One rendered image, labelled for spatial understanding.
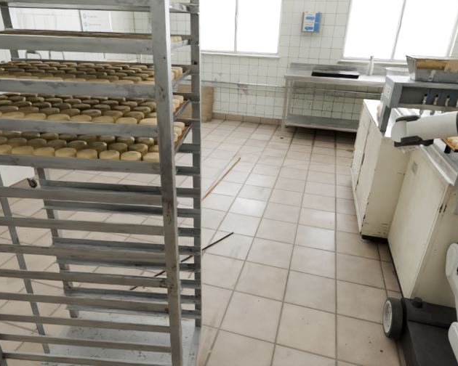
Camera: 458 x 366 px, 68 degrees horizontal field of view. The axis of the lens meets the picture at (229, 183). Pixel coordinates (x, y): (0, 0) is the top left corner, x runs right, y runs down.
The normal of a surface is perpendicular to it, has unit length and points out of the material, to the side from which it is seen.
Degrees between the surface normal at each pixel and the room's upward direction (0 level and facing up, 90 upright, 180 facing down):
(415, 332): 0
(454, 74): 115
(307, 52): 90
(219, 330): 0
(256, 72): 90
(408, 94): 90
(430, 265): 90
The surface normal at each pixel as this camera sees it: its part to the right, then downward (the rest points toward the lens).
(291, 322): 0.03, -0.90
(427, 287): -0.25, 0.40
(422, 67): -0.25, 0.75
